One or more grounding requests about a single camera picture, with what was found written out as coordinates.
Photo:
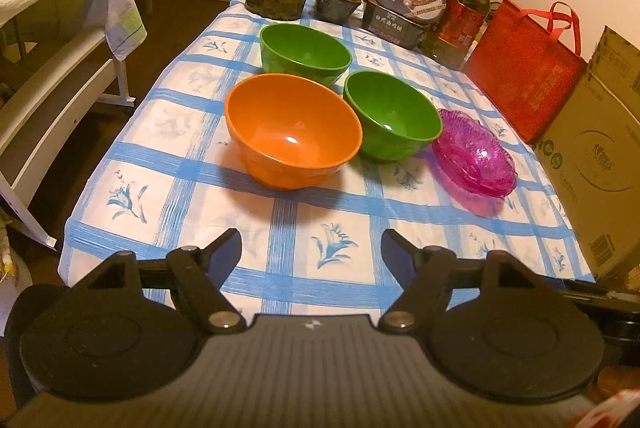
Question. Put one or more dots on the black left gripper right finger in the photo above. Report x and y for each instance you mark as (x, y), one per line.
(427, 276)

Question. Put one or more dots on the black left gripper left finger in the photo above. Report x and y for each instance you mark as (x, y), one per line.
(194, 276)

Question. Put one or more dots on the pink glass plate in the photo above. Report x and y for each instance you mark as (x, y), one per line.
(472, 157)

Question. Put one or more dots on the green plastic bowl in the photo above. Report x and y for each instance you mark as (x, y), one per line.
(303, 51)
(397, 120)

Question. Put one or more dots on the orange plastic bowl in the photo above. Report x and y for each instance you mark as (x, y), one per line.
(289, 131)

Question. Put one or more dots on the blue checked tablecloth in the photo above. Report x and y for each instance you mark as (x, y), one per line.
(219, 145)

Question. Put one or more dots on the large cardboard box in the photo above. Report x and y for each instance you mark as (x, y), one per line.
(591, 155)

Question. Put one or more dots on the red fabric bag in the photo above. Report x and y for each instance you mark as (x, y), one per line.
(527, 63)

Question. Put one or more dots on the white wooden chair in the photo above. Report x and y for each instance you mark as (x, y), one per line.
(72, 66)

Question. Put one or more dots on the black instant meal tray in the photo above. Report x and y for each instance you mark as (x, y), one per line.
(391, 26)

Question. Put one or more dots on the lower dark instant cup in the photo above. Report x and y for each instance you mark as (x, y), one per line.
(335, 11)

